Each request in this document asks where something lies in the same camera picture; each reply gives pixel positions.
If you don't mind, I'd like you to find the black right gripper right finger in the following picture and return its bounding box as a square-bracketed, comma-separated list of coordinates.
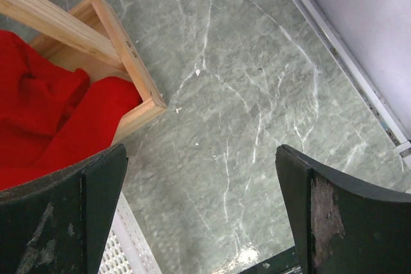
[275, 145, 410, 273]

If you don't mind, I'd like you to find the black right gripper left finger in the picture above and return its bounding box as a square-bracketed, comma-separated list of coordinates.
[1, 144, 128, 273]

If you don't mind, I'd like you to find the red t shirt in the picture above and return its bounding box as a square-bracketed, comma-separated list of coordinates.
[1, 30, 142, 190]

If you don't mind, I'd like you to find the white plastic laundry basket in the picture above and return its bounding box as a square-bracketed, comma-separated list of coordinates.
[98, 193, 162, 274]

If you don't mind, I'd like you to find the wooden clothes rack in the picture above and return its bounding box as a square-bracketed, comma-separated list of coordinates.
[1, 0, 166, 143]

